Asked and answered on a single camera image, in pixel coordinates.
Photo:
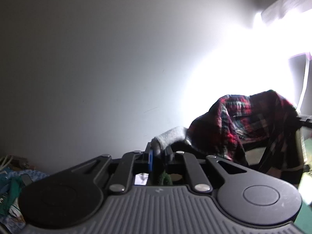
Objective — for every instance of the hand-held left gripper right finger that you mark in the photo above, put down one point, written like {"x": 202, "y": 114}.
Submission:
{"x": 168, "y": 156}

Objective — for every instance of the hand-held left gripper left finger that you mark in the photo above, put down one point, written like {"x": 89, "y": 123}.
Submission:
{"x": 151, "y": 160}

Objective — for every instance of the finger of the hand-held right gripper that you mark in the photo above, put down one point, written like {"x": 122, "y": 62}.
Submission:
{"x": 304, "y": 120}

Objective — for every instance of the green cardigan with white stripes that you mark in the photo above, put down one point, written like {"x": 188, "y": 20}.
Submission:
{"x": 170, "y": 134}

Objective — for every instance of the red plaid shirt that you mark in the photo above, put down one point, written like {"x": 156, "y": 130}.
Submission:
{"x": 219, "y": 126}

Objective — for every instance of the blue patterned cloth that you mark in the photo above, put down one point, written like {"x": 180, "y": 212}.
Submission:
{"x": 34, "y": 175}

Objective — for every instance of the dark green cloth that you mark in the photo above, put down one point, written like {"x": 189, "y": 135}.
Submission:
{"x": 9, "y": 195}

